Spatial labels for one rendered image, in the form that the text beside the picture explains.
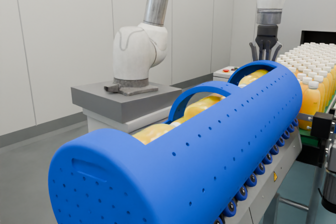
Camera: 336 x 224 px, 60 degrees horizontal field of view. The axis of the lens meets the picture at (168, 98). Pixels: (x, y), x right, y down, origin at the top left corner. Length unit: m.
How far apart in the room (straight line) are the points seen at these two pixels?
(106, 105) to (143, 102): 0.15
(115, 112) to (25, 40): 2.34
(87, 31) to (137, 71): 2.53
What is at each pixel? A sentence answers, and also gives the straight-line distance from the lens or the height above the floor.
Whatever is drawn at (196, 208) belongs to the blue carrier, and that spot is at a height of 1.13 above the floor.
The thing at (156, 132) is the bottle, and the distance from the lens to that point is 0.57.
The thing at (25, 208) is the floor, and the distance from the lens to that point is 2.53.
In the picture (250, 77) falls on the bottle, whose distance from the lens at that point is 1.03.
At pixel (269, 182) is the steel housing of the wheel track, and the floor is 0.89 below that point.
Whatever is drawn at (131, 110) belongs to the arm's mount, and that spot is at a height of 1.04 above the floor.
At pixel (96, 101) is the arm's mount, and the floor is 1.06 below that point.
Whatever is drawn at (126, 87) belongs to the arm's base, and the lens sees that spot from 1.24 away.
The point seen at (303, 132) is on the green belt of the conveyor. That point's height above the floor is 0.90.
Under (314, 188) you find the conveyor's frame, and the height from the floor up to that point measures 0.46.
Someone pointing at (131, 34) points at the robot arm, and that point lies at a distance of 1.23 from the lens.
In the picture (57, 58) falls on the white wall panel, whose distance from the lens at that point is 3.55.
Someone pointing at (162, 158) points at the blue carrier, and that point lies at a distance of 0.47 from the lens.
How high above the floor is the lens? 1.44
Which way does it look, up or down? 18 degrees down
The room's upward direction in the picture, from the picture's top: straight up
